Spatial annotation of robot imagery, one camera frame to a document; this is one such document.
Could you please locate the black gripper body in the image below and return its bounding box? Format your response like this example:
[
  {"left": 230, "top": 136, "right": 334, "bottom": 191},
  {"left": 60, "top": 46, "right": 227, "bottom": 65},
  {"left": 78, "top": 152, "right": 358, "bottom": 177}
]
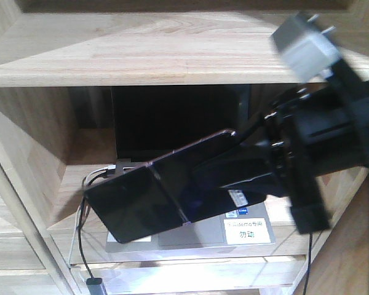
[{"left": 265, "top": 82, "right": 369, "bottom": 234}]

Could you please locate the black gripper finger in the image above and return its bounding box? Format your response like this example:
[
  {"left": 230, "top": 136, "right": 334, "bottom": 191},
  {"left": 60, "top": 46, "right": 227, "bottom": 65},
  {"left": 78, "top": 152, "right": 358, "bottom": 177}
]
[
  {"left": 230, "top": 113, "right": 270, "bottom": 144},
  {"left": 193, "top": 140, "right": 288, "bottom": 197}
]

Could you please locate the black smartphone with sticker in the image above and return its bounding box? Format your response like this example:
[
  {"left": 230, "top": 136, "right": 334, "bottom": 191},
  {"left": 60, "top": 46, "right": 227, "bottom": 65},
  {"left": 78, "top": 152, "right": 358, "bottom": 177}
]
[{"left": 84, "top": 130, "right": 266, "bottom": 244}]

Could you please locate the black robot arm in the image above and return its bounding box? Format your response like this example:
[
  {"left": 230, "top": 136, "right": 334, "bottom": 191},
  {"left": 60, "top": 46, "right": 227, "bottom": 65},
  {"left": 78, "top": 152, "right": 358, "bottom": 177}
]
[{"left": 193, "top": 60, "right": 369, "bottom": 234}]

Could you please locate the silver laptop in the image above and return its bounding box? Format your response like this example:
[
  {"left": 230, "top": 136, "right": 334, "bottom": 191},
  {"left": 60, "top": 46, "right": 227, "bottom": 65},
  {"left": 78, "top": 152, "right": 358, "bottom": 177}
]
[{"left": 102, "top": 84, "right": 266, "bottom": 250}]

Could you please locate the black power adapter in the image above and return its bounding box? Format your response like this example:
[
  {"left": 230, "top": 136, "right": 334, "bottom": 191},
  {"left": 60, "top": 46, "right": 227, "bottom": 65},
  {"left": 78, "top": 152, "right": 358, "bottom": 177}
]
[{"left": 86, "top": 277, "right": 108, "bottom": 295}]

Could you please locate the wooden shelf unit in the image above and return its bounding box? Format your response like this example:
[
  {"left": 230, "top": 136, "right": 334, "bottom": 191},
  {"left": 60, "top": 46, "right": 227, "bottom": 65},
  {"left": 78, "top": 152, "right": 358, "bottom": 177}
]
[{"left": 0, "top": 1, "right": 369, "bottom": 294}]

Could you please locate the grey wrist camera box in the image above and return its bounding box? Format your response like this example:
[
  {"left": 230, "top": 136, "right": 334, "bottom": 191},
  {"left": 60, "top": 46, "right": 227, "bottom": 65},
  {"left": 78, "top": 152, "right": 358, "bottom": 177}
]
[{"left": 272, "top": 12, "right": 342, "bottom": 82}]

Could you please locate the black laptop cable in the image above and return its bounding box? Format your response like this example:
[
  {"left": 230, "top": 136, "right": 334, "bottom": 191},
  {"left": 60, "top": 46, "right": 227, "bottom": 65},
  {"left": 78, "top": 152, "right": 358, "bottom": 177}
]
[{"left": 78, "top": 170, "right": 117, "bottom": 279}]

